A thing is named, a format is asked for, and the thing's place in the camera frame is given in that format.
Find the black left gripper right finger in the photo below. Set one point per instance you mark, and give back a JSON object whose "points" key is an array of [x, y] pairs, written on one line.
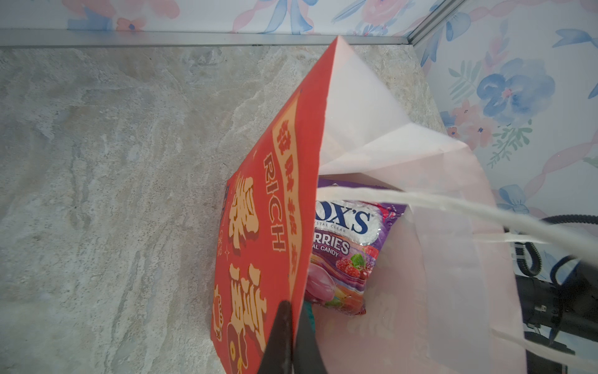
{"points": [[307, 358]]}

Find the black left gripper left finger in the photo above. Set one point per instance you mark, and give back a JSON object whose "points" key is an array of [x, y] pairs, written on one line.
{"points": [[278, 356]]}

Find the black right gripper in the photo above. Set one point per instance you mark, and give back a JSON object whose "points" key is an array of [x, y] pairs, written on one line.
{"points": [[569, 307]]}

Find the teal snack bag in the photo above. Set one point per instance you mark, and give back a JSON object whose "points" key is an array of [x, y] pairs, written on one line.
{"points": [[307, 308]]}

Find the red paper gift bag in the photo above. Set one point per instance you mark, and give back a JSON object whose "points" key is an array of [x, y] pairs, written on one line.
{"points": [[442, 297]]}

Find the purple Fox's berries candy bag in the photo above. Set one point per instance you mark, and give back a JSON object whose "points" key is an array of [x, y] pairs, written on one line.
{"points": [[349, 236]]}

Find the aluminium corner post right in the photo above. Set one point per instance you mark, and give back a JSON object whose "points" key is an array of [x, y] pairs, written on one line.
{"points": [[437, 16]]}

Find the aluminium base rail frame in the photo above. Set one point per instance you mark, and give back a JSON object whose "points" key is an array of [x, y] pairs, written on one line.
{"points": [[46, 38]]}

